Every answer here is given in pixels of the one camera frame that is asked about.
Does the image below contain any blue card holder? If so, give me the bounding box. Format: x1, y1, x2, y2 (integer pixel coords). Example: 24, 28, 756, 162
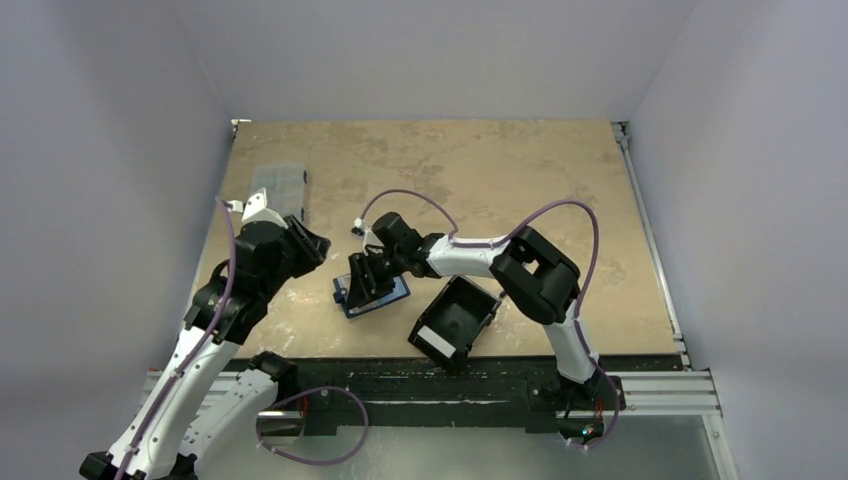
332, 274, 410, 319

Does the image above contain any black plastic tray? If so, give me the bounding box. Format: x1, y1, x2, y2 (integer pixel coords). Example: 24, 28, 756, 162
407, 276, 502, 375

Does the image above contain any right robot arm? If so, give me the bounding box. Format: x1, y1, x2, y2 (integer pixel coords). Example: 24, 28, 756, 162
334, 212, 624, 409

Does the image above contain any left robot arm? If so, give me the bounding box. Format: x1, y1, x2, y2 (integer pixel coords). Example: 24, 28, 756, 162
79, 216, 331, 479

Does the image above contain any white card in tray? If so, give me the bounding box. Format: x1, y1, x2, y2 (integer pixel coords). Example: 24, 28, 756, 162
417, 326, 456, 359

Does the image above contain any clear plastic organizer box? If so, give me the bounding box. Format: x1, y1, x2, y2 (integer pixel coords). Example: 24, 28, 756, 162
250, 162, 308, 223

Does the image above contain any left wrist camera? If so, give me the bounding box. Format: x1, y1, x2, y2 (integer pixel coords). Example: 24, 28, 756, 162
223, 187, 288, 229

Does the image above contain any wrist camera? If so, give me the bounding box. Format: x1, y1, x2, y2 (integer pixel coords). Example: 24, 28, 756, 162
351, 217, 383, 253
223, 187, 288, 229

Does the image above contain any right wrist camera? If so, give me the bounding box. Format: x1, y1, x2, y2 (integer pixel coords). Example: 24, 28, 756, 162
351, 217, 383, 253

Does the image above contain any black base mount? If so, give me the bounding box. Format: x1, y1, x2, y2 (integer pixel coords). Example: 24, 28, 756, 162
192, 356, 687, 439

